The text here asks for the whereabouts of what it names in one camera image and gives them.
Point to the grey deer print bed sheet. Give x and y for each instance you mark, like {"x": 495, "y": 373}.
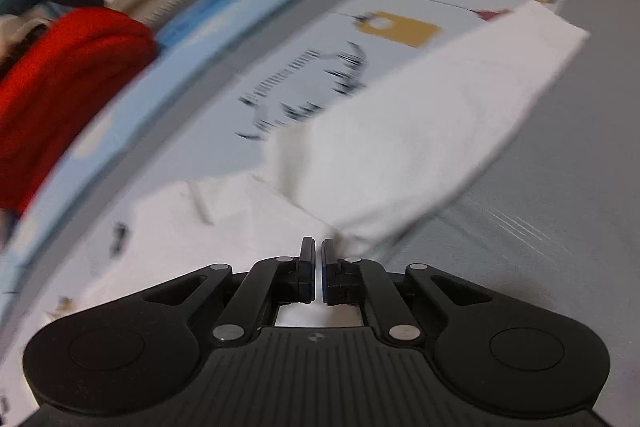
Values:
{"x": 525, "y": 217}

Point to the white long-sleeve shirt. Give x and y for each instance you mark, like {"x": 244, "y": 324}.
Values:
{"x": 415, "y": 132}

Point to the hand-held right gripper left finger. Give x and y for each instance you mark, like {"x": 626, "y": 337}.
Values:
{"x": 309, "y": 269}

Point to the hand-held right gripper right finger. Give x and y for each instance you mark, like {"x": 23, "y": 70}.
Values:
{"x": 326, "y": 272}

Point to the red folded blanket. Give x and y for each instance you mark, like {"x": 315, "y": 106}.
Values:
{"x": 70, "y": 82}

